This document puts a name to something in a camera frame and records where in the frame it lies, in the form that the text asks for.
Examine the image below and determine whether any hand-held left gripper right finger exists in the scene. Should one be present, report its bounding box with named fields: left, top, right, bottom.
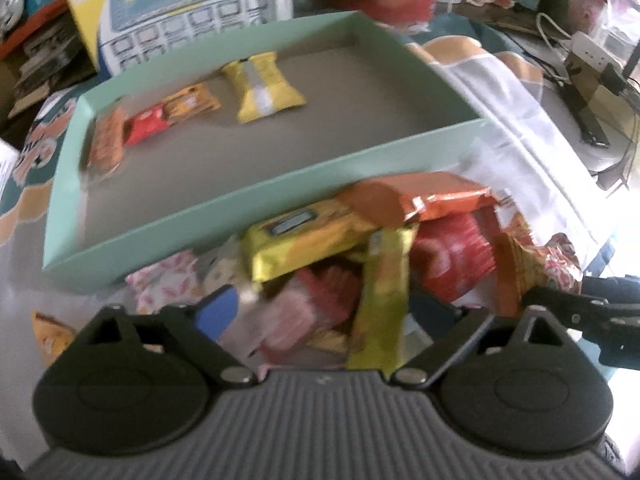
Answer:
left=391, top=291, right=572, bottom=389

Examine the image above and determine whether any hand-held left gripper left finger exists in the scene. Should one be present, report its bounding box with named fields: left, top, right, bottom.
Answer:
left=75, top=284, right=257, bottom=387

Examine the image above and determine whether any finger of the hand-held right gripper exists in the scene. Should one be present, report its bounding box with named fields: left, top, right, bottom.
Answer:
left=580, top=275, right=640, bottom=306
left=522, top=285, right=640, bottom=372

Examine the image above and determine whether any long yellow snack packet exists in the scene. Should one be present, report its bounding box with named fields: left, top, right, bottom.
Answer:
left=347, top=224, right=420, bottom=373

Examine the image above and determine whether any light green cardboard box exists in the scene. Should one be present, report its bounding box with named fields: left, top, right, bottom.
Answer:
left=42, top=11, right=493, bottom=293

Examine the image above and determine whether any red orange printed snack packet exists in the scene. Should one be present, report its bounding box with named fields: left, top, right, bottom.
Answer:
left=492, top=231, right=583, bottom=317

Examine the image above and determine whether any shiny red snack packet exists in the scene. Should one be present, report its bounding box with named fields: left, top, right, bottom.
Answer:
left=411, top=212, right=498, bottom=303

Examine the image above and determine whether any pink flower-pattern snack packet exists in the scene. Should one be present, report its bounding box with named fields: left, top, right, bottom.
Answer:
left=124, top=249, right=201, bottom=315

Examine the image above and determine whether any yellow blue-label snack packet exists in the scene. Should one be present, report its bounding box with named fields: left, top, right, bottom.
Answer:
left=242, top=199, right=373, bottom=283

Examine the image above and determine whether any plain orange snack packet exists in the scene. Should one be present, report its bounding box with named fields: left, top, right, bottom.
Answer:
left=342, top=171, right=498, bottom=227

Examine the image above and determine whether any orange cartoon snack packet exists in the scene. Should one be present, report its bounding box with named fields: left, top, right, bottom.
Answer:
left=31, top=311, right=77, bottom=367

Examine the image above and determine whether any brown cardboard box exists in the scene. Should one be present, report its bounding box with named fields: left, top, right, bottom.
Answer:
left=565, top=50, right=640, bottom=131

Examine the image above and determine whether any small red snack packet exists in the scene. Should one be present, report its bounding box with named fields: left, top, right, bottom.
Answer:
left=122, top=104, right=169, bottom=147

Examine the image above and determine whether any printed tablecloth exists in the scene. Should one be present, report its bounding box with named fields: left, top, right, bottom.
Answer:
left=0, top=12, right=623, bottom=376

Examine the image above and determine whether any orange patterned snack packet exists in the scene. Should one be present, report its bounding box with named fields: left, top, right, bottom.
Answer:
left=86, top=109, right=127, bottom=177

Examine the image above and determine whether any small orange snack packet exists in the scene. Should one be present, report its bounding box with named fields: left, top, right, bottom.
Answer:
left=164, top=84, right=222, bottom=122

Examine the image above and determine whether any yellow silver-striped snack packet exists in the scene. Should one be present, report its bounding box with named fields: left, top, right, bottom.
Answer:
left=221, top=52, right=307, bottom=124

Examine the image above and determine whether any white power strip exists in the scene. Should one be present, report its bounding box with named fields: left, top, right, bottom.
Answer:
left=569, top=31, right=622, bottom=70

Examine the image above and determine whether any white instruction sheet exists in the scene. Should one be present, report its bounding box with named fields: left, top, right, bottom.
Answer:
left=0, top=137, right=22, bottom=198

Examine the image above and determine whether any stack of books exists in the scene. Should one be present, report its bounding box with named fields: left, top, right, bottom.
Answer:
left=12, top=14, right=97, bottom=111

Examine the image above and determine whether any yellow white keyboard-print box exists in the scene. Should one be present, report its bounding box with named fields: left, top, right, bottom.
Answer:
left=56, top=0, right=295, bottom=77

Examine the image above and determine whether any white cable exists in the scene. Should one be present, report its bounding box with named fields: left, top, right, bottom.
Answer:
left=536, top=11, right=573, bottom=53

